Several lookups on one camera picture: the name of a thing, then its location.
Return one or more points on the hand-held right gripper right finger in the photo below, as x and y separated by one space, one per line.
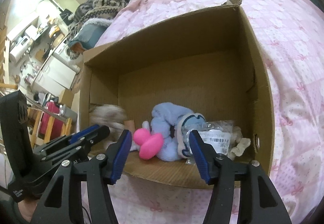
200 155

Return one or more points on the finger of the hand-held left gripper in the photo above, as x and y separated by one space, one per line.
98 135
83 134

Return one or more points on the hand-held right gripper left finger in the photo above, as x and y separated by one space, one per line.
121 158

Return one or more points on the clear plastic packet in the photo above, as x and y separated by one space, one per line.
215 130

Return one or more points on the pink heart plush toy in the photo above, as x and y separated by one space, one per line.
149 145

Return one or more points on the beige fluffy scrunchie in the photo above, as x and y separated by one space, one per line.
240 145

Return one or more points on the light blue plush toy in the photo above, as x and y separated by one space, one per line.
164 117

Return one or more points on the brown cardboard box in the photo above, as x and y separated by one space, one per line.
189 82

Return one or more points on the person's left forearm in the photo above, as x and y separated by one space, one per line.
26 211

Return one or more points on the small white plush toy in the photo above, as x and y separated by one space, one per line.
135 146

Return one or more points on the grey container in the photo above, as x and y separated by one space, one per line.
69 114

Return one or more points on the wooden rack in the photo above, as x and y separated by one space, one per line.
38 117

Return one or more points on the red suitcase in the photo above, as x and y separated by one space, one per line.
52 117

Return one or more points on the white water heater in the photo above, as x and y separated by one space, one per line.
19 49

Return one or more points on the grey blue pillow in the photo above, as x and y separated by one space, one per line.
88 34

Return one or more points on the pink floral duvet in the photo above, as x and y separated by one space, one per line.
291 62

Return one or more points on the patterned knit blanket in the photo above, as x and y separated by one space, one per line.
106 1

